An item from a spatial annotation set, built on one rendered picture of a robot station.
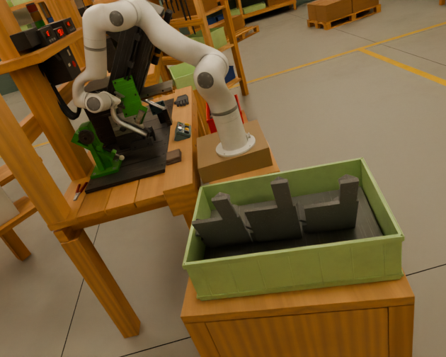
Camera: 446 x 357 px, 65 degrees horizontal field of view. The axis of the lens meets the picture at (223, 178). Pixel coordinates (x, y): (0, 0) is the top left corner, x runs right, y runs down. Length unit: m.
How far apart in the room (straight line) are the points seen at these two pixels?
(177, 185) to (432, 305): 1.39
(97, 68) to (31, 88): 0.40
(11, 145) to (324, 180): 1.22
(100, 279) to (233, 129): 1.03
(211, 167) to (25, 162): 0.76
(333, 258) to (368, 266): 0.10
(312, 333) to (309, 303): 0.14
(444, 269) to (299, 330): 1.25
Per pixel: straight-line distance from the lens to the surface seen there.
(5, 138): 1.61
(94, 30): 1.61
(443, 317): 2.08
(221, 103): 1.49
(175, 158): 1.74
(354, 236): 1.19
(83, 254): 1.86
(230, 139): 1.56
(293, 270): 1.07
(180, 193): 1.57
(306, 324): 1.17
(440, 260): 2.32
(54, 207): 1.72
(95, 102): 1.71
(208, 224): 1.08
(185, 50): 1.49
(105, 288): 2.01
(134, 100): 2.07
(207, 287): 1.13
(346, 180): 0.94
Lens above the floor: 1.67
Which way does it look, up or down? 31 degrees down
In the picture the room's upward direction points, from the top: 17 degrees counter-clockwise
